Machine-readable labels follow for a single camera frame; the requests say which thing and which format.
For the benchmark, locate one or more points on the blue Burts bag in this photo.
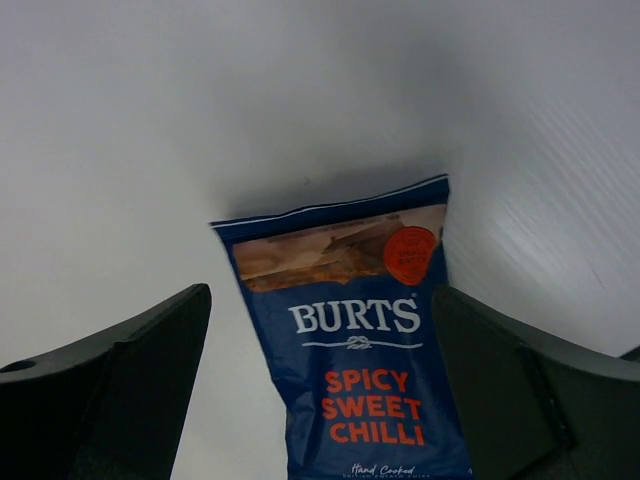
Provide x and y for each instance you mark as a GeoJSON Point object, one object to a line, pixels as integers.
{"type": "Point", "coordinates": [340, 297]}

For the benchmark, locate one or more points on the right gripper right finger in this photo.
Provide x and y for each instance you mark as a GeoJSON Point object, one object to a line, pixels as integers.
{"type": "Point", "coordinates": [532, 405]}

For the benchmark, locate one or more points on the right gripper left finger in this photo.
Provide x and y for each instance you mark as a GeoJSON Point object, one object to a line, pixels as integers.
{"type": "Point", "coordinates": [111, 405]}

